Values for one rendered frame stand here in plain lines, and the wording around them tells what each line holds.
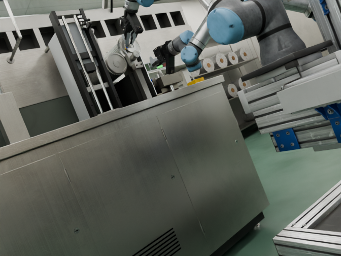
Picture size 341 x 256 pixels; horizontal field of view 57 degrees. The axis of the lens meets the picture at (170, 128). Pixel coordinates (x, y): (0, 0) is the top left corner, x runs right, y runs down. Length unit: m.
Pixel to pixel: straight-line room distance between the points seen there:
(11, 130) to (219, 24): 1.03
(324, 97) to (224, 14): 0.38
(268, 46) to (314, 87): 0.27
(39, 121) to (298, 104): 1.41
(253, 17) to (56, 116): 1.28
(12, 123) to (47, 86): 0.45
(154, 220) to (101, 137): 0.43
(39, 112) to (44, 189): 0.76
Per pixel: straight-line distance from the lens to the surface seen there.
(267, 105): 1.15
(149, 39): 2.42
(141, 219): 1.39
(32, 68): 1.98
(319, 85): 0.89
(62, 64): 1.85
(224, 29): 1.03
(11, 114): 1.60
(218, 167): 1.67
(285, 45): 1.10
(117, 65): 1.79
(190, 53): 1.42
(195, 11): 6.56
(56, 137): 1.25
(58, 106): 1.95
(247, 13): 1.05
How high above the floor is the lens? 0.77
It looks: 1 degrees down
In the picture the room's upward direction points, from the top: 22 degrees counter-clockwise
